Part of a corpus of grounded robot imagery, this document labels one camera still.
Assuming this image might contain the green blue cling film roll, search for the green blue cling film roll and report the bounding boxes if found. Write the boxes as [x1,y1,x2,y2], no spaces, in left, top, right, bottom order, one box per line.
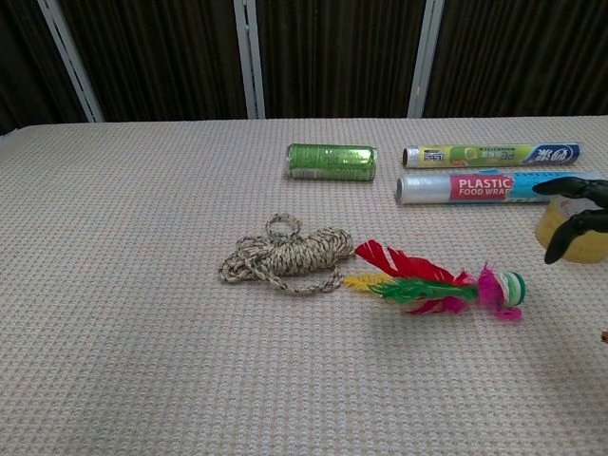
[402,142,582,169]

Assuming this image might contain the white metal frame post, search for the white metal frame post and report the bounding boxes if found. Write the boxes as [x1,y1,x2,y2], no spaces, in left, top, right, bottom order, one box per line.
[233,0,266,120]
[36,0,105,124]
[407,0,446,119]

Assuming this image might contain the beige woven tablecloth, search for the beige woven tablecloth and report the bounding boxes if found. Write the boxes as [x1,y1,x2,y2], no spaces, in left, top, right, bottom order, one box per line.
[0,115,608,456]

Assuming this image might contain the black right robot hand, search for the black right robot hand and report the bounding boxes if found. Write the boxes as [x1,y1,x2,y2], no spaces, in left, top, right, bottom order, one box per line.
[532,176,608,266]

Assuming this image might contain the green cylindrical can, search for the green cylindrical can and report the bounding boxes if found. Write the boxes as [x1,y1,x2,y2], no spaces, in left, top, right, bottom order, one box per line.
[285,142,379,182]

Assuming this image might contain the colourful feather shuttlecock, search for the colourful feather shuttlecock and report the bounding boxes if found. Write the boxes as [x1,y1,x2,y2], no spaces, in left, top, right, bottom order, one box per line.
[343,238,527,323]

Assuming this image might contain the dark pleated curtain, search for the dark pleated curtain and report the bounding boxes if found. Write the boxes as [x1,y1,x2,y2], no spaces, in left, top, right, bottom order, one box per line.
[0,0,608,135]

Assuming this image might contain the yellow tape roll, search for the yellow tape roll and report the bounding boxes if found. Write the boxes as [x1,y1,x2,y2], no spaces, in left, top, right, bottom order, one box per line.
[535,195,608,264]

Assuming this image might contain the plastic food wrap roll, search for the plastic food wrap roll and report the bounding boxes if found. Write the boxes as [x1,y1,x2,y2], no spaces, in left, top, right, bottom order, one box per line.
[396,169,607,205]

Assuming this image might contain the beige braided rope bundle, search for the beige braided rope bundle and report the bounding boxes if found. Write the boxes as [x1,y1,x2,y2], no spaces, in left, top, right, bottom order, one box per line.
[218,213,356,295]

